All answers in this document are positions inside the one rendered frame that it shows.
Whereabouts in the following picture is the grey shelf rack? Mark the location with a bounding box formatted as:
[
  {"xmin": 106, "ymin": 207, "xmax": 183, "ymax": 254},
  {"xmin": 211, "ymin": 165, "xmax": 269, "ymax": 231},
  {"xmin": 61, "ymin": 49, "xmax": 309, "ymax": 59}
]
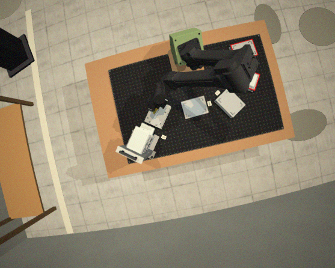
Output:
[{"xmin": 120, "ymin": 134, "xmax": 159, "ymax": 161}]

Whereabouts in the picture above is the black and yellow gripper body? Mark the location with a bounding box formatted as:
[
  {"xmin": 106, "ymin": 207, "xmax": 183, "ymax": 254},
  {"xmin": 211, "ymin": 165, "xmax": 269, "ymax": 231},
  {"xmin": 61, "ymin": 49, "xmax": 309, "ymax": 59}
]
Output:
[{"xmin": 156, "ymin": 100, "xmax": 168, "ymax": 109}]

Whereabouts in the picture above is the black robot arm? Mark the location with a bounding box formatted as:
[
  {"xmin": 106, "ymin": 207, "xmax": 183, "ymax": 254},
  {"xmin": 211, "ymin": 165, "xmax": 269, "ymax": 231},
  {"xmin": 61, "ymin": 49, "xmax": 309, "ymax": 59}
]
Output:
[{"xmin": 147, "ymin": 38, "xmax": 259, "ymax": 112}]

